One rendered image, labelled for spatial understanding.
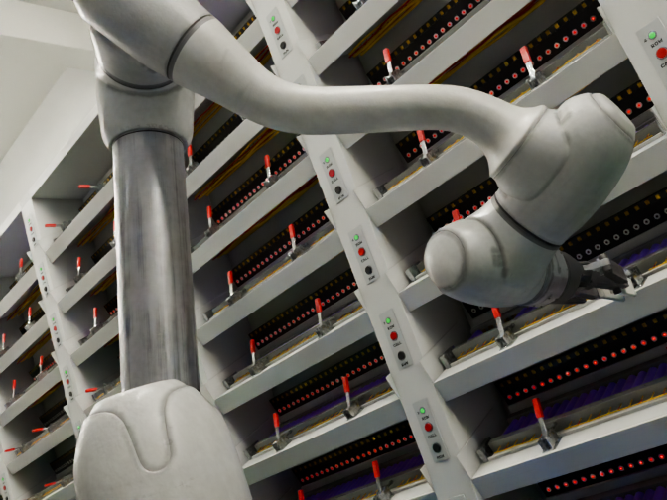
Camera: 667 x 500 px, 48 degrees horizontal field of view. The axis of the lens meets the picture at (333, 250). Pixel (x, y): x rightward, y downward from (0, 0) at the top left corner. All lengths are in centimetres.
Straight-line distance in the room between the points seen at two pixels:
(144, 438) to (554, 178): 51
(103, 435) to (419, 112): 50
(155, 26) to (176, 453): 53
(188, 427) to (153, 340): 25
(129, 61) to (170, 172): 16
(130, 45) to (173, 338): 38
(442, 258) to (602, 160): 21
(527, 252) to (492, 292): 6
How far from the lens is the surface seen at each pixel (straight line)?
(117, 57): 106
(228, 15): 226
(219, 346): 212
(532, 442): 148
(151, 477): 73
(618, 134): 89
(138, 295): 101
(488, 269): 90
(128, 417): 76
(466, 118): 90
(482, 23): 148
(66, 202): 298
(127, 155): 109
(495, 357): 143
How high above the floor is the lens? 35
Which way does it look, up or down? 17 degrees up
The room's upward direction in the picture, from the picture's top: 20 degrees counter-clockwise
